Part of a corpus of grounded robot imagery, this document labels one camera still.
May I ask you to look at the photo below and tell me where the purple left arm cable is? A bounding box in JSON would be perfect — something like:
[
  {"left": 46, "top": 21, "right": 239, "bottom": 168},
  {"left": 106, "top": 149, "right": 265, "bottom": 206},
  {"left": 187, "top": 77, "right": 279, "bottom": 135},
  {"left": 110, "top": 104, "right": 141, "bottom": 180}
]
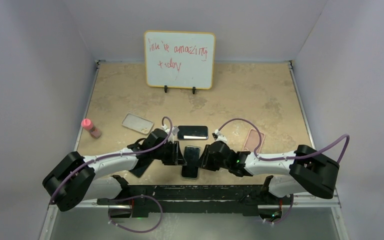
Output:
[{"left": 48, "top": 115, "right": 174, "bottom": 206}]

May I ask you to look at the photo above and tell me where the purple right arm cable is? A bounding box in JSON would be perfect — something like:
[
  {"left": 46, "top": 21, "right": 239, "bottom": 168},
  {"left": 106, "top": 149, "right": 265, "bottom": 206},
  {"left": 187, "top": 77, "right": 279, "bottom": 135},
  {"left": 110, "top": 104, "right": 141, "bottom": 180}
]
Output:
[{"left": 213, "top": 117, "right": 351, "bottom": 164}]

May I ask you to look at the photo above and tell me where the yellow framed whiteboard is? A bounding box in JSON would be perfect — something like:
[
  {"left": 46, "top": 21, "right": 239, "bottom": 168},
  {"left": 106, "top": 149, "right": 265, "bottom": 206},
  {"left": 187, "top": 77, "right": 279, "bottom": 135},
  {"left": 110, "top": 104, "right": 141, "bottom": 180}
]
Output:
[{"left": 143, "top": 30, "right": 216, "bottom": 91}]

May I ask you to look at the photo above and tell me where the clear grey phone case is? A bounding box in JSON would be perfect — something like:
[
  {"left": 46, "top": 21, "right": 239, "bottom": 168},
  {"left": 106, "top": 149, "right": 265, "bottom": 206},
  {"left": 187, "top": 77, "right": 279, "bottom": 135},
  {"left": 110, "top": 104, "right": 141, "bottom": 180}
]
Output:
[{"left": 121, "top": 113, "right": 154, "bottom": 135}]

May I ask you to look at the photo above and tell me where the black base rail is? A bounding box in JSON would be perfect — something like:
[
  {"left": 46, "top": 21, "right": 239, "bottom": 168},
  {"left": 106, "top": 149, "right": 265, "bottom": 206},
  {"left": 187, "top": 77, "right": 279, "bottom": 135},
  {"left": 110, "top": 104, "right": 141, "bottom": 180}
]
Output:
[{"left": 97, "top": 184, "right": 293, "bottom": 221}]

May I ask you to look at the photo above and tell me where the black phone with case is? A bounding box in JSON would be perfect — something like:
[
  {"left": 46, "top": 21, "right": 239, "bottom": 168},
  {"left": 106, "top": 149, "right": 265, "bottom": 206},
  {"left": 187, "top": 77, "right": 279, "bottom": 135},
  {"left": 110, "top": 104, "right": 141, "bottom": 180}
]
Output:
[{"left": 181, "top": 146, "right": 201, "bottom": 179}]

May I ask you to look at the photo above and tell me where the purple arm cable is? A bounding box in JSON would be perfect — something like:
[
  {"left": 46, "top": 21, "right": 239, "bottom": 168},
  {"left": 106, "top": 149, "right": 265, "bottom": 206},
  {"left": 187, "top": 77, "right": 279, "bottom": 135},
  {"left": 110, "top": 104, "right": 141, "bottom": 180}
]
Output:
[
  {"left": 213, "top": 117, "right": 351, "bottom": 164},
  {"left": 48, "top": 115, "right": 174, "bottom": 206}
]

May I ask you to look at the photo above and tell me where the pink phone case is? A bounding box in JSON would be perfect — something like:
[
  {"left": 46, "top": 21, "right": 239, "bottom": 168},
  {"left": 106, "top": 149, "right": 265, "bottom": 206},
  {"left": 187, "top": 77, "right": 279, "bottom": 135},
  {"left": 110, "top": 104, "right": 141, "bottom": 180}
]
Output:
[{"left": 242, "top": 129, "right": 265, "bottom": 154}]

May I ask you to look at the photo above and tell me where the pink capped small bottle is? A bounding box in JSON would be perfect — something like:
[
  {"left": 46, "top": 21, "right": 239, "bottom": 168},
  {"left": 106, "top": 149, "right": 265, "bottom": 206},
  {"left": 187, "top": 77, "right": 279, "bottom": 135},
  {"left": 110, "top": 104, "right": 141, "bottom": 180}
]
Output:
[{"left": 81, "top": 118, "right": 102, "bottom": 139}]

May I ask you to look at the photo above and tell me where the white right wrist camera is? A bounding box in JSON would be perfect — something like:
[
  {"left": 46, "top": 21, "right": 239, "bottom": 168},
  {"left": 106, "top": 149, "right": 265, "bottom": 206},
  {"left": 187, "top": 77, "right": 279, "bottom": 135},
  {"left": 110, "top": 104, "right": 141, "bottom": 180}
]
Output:
[{"left": 212, "top": 129, "right": 228, "bottom": 144}]

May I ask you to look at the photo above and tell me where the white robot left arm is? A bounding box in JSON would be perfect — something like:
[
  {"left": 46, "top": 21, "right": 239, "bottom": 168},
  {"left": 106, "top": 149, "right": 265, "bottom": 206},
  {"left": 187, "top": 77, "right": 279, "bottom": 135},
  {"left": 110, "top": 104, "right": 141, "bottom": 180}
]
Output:
[{"left": 42, "top": 126, "right": 186, "bottom": 212}]

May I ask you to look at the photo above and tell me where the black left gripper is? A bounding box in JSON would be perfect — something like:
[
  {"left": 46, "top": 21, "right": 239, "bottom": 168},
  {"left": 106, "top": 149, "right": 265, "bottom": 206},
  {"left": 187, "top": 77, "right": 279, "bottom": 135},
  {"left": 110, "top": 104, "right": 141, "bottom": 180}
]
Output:
[{"left": 151, "top": 140, "right": 187, "bottom": 166}]

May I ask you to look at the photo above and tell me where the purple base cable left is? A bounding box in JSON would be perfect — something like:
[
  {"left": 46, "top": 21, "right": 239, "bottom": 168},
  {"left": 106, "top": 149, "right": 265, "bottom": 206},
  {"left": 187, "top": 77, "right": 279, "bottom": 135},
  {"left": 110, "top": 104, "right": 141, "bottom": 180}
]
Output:
[{"left": 107, "top": 193, "right": 165, "bottom": 234}]

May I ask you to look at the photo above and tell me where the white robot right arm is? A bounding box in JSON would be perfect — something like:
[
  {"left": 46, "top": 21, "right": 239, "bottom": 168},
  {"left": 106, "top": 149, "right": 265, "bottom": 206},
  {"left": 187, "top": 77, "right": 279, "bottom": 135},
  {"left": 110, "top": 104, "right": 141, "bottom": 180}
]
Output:
[{"left": 197, "top": 141, "right": 340, "bottom": 204}]

